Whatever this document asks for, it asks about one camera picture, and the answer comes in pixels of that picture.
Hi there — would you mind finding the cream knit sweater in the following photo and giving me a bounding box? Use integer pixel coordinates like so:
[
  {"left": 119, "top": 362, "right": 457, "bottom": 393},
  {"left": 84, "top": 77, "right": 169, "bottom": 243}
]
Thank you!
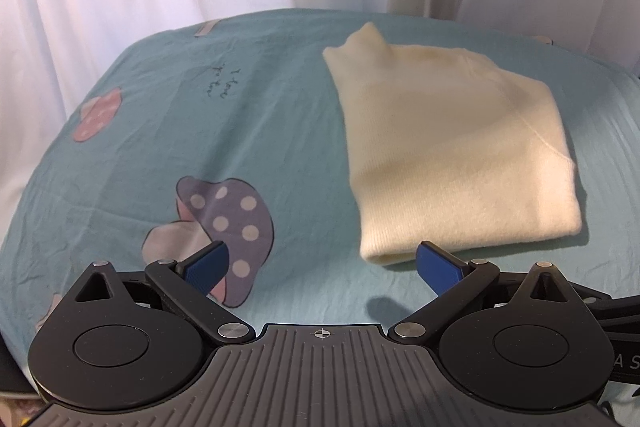
[{"left": 323, "top": 24, "right": 582, "bottom": 265}]

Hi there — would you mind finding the teal mushroom print bedsheet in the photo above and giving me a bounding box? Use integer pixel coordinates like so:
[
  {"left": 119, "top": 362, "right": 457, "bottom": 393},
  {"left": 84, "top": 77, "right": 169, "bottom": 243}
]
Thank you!
[{"left": 0, "top": 7, "right": 640, "bottom": 427}]

